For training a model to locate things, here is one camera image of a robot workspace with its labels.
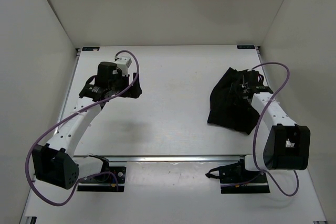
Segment aluminium table front rail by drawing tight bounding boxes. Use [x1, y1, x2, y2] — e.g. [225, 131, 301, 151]
[73, 155, 247, 163]

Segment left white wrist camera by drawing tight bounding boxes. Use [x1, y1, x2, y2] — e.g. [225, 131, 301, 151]
[114, 56, 132, 76]

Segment right dark corner label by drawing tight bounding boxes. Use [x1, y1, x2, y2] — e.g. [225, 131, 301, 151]
[237, 45, 255, 50]

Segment black pleated skirt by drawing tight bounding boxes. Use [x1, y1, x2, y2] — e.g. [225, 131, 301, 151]
[207, 68, 259, 135]

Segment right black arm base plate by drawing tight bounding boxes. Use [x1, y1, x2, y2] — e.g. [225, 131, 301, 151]
[205, 159, 270, 194]

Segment dark corner label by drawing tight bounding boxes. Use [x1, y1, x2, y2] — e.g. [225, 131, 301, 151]
[81, 47, 100, 51]
[237, 45, 255, 50]

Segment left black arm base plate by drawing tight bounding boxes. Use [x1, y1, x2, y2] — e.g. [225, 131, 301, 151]
[77, 162, 127, 193]

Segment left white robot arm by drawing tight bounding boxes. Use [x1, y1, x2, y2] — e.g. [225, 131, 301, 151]
[27, 56, 142, 189]

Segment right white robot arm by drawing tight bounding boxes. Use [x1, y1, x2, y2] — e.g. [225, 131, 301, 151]
[227, 70, 311, 182]

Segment left dark corner label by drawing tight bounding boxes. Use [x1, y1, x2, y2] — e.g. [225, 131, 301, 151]
[81, 47, 100, 51]

